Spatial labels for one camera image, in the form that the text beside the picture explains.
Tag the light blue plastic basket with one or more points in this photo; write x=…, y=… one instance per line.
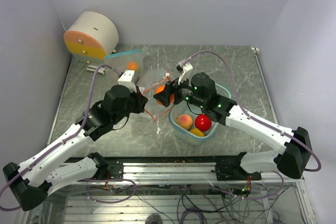
x=193, y=111

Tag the red toy apple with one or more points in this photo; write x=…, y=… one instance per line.
x=203, y=123

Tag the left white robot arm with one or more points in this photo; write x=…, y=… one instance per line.
x=33, y=180

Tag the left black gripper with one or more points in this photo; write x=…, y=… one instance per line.
x=140, y=100

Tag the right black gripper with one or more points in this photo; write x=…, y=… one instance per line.
x=164, y=96

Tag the clear zip top bag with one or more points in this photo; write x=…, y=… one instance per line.
x=120, y=60

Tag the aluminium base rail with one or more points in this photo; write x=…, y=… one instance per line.
x=177, y=173

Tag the orange toy fruit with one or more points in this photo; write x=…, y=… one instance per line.
x=160, y=89

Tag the yellow toy lemon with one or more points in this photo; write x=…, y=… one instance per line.
x=197, y=132

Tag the round cream drawer box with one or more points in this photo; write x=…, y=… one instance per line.
x=91, y=37

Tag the pink toy peach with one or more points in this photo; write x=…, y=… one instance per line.
x=185, y=121

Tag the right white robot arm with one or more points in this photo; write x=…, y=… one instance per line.
x=291, y=149

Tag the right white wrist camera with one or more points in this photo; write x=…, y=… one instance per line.
x=184, y=70

